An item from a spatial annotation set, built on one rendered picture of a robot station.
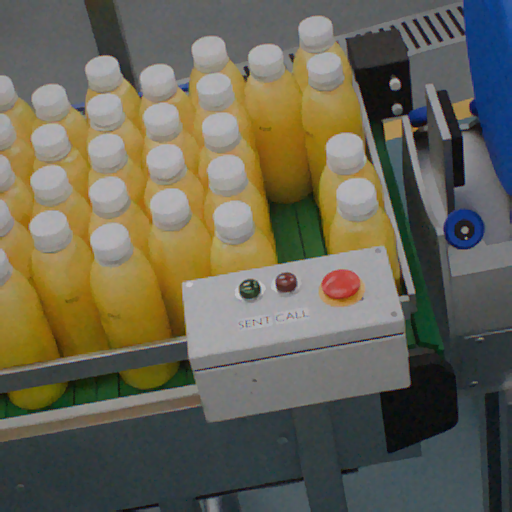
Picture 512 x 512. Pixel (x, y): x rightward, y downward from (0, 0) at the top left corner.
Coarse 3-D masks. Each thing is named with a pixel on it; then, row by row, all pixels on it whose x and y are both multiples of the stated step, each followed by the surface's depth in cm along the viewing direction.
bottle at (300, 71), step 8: (304, 48) 153; (312, 48) 153; (320, 48) 153; (328, 48) 153; (336, 48) 154; (296, 56) 155; (304, 56) 154; (344, 56) 155; (296, 64) 155; (304, 64) 154; (344, 64) 155; (296, 72) 156; (304, 72) 154; (344, 72) 155; (296, 80) 156; (304, 80) 155; (352, 80) 158; (304, 88) 156
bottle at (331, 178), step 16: (368, 160) 140; (320, 176) 141; (336, 176) 138; (352, 176) 138; (368, 176) 138; (320, 192) 141; (336, 192) 138; (320, 208) 142; (336, 208) 139; (384, 208) 142
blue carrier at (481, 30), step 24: (480, 0) 142; (504, 0) 131; (480, 24) 144; (504, 24) 131; (480, 48) 147; (504, 48) 133; (480, 72) 150; (504, 72) 136; (480, 96) 153; (504, 96) 138; (480, 120) 156; (504, 120) 141; (504, 144) 143; (504, 168) 146
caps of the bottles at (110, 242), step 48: (0, 96) 153; (48, 96) 151; (96, 96) 149; (0, 144) 148; (48, 144) 144; (96, 144) 143; (48, 192) 139; (96, 192) 138; (48, 240) 134; (96, 240) 132
